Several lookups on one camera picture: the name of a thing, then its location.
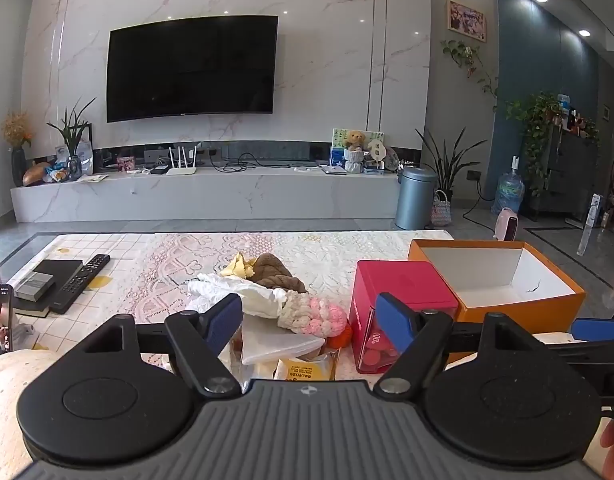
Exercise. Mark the pink space heater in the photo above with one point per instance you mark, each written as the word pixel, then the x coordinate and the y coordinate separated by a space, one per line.
pixel 507 225

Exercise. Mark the teddy bear in white basket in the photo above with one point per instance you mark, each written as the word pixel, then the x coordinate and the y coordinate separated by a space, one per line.
pixel 356 150

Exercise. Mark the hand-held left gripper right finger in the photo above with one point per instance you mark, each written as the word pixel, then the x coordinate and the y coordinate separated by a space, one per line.
pixel 393 324

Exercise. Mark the wall power socket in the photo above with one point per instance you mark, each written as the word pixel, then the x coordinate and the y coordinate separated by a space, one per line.
pixel 473 175

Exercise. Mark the tall leafy potted plant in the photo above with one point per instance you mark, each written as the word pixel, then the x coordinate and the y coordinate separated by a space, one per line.
pixel 444 165

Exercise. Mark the clear plastic bag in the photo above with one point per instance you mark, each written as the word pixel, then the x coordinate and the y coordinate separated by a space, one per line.
pixel 85 157

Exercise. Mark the trailing pothos plant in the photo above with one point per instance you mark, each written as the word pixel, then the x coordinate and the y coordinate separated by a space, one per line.
pixel 537 125

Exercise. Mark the orange cardboard box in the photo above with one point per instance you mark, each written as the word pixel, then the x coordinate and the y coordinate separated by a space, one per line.
pixel 492 305

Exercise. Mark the black set-top box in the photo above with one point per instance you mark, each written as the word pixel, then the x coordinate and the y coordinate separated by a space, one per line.
pixel 161 169

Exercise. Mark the hanging vine plant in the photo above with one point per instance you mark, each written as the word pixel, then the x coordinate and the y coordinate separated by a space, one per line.
pixel 462 55

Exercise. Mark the white plastic bag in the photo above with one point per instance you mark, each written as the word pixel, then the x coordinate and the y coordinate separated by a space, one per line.
pixel 247 295

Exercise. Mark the white router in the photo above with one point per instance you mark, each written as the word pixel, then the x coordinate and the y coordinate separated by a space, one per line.
pixel 183 169

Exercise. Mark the water jug with pump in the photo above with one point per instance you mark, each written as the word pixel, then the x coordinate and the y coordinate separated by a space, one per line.
pixel 508 190

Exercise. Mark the white flat device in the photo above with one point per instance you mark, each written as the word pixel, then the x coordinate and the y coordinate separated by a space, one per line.
pixel 335 170

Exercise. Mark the blue-grey pedal trash bin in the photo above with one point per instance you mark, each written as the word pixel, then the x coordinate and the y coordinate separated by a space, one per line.
pixel 416 200

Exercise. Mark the orange flowers in dark vase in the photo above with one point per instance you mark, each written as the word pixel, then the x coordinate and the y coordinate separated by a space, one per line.
pixel 18 132

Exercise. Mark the woven pastel handbag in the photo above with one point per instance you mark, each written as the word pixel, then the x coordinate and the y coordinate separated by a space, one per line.
pixel 441 212

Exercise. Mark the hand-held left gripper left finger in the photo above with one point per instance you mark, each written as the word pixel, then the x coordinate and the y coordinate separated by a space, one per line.
pixel 223 324

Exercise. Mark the dark grey cabinet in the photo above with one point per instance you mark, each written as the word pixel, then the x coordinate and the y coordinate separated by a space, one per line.
pixel 572 175

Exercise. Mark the orange crochet ball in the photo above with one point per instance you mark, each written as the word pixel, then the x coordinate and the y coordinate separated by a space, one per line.
pixel 339 337

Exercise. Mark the white round sign ornament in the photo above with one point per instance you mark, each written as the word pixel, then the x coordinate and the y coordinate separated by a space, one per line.
pixel 378 152

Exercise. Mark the toast-shaped sponge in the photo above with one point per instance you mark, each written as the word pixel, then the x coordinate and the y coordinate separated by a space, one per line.
pixel 277 342

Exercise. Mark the pink and white crochet piece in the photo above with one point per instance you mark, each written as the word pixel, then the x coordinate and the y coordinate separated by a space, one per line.
pixel 312 312

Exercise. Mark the brown knotted plush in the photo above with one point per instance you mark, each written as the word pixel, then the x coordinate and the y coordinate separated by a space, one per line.
pixel 274 272

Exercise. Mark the brown glossy ornament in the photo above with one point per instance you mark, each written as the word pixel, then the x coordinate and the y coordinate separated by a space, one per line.
pixel 36 174

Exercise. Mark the yellow snack packet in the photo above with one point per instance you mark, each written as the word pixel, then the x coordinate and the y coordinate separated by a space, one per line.
pixel 302 367

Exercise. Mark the wall-mounted black television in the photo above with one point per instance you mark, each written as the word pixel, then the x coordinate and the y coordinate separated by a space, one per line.
pixel 192 67

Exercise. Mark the red lidded clear box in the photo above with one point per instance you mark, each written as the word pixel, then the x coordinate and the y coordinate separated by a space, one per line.
pixel 397 282

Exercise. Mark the glass plate ornament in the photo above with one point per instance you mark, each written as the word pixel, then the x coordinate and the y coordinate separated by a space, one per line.
pixel 393 159

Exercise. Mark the green plant in glass vase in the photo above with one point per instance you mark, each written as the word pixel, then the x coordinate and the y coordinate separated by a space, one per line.
pixel 74 132

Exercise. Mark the framed wall picture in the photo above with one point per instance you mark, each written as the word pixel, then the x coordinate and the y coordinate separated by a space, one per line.
pixel 467 21

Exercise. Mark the black remote control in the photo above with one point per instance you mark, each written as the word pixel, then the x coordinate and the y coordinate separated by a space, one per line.
pixel 82 282

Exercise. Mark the marble television console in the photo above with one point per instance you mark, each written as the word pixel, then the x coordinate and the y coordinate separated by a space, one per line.
pixel 187 195

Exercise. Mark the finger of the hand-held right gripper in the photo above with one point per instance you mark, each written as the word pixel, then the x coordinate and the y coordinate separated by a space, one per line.
pixel 599 328

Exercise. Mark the black book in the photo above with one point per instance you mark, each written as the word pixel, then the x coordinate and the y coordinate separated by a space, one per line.
pixel 62 269

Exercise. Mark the white dotted blanket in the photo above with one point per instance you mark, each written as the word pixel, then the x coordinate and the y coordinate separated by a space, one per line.
pixel 7 410

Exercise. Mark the pink framed card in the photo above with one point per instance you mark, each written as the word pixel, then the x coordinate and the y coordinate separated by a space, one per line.
pixel 126 163

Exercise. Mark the small grey box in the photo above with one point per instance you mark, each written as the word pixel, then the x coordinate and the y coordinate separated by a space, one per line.
pixel 34 286

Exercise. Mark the lace floral tablecloth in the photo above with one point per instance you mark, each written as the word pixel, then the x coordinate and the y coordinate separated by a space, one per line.
pixel 162 270

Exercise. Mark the green illustrated board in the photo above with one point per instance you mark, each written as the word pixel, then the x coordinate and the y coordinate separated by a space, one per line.
pixel 338 147

